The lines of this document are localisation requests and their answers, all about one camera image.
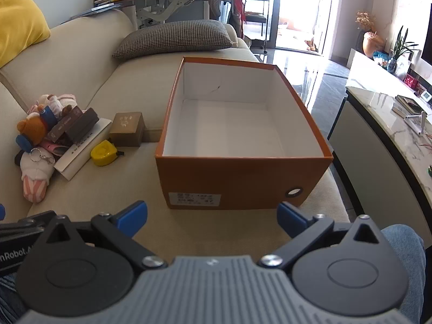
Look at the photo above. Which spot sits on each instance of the marble top cabinet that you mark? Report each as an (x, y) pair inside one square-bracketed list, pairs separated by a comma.
[(371, 162)]

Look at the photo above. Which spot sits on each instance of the beige fabric sofa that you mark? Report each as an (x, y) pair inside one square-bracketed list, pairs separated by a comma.
[(135, 84)]

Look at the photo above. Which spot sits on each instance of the red garment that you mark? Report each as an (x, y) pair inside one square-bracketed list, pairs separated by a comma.
[(240, 6)]

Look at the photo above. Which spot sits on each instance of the yellow pillow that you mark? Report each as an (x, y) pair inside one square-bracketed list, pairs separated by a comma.
[(18, 20)]

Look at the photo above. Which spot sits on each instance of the blue magazine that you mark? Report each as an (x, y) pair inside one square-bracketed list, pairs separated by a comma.
[(98, 9)]

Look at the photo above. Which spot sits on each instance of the yellow tape measure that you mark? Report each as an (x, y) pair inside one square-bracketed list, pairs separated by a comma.
[(103, 153)]

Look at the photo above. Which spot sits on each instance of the green potted plant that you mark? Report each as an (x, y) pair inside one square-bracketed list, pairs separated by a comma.
[(401, 47)]

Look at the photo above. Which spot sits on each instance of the dark books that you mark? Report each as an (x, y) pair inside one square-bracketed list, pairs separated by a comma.
[(408, 104)]

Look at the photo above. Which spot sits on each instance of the person's left leg in jeans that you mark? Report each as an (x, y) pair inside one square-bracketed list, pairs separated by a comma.
[(8, 293)]

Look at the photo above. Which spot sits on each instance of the pink card holder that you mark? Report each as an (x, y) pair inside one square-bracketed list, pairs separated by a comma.
[(50, 146)]

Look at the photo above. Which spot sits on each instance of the white slim box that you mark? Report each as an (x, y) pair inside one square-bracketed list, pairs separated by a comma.
[(81, 155)]

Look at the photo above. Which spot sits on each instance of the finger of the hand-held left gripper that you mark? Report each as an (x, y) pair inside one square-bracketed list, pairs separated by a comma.
[(20, 223)]

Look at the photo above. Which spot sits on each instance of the brown plush bear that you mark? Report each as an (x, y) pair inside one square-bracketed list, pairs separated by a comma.
[(32, 130)]

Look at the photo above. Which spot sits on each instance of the houndstooth pillow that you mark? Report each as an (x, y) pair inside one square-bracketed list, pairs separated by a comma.
[(175, 37)]

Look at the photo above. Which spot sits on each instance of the white desk clock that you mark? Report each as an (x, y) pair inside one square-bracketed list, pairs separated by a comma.
[(426, 96)]

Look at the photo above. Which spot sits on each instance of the orange vase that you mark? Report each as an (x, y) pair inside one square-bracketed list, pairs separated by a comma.
[(373, 45)]

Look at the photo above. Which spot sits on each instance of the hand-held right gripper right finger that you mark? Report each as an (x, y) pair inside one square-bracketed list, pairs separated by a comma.
[(289, 217)]

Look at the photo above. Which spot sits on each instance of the metal keyring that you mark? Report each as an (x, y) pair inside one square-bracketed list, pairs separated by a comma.
[(38, 157)]

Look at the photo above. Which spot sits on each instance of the orange cardboard shoe box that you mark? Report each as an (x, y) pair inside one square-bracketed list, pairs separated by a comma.
[(236, 182)]

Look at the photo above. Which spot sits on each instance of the white metal stand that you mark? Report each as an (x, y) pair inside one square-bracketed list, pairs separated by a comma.
[(416, 121)]

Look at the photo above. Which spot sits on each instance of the person's leg in jeans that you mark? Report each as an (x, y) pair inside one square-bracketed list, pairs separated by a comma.
[(410, 260), (8, 293)]

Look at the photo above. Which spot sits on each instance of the person's right leg in jeans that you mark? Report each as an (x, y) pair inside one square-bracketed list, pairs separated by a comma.
[(410, 260)]

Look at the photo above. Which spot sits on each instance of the grey desk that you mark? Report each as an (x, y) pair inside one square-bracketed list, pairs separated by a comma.
[(168, 3)]

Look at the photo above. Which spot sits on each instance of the small brown cardboard box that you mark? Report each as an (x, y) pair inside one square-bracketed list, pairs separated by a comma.
[(126, 130)]

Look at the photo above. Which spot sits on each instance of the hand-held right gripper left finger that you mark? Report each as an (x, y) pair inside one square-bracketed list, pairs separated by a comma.
[(132, 217)]

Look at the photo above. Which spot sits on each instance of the dried flowers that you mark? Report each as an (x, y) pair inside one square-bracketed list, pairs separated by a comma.
[(365, 20)]

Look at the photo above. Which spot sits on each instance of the pink and white plush toy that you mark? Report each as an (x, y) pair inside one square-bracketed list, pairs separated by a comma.
[(59, 101)]

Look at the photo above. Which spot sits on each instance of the black trolley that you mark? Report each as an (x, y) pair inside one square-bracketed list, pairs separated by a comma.
[(260, 6)]

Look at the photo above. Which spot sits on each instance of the black box with gold print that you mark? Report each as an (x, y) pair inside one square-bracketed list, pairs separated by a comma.
[(82, 126)]

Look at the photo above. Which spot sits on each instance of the brown photo card box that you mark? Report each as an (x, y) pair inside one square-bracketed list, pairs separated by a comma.
[(59, 131)]

